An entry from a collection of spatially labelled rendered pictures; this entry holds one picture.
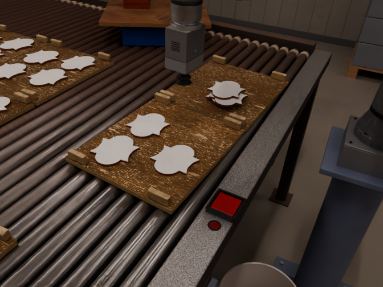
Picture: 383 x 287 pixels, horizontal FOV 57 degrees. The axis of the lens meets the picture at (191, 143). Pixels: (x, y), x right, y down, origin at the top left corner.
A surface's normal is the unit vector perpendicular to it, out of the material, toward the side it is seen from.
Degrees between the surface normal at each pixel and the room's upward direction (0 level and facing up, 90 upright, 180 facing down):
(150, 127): 0
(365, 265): 0
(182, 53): 90
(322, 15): 90
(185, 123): 0
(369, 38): 90
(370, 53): 90
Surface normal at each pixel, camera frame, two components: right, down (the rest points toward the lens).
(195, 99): 0.04, -0.80
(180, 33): -0.54, 0.47
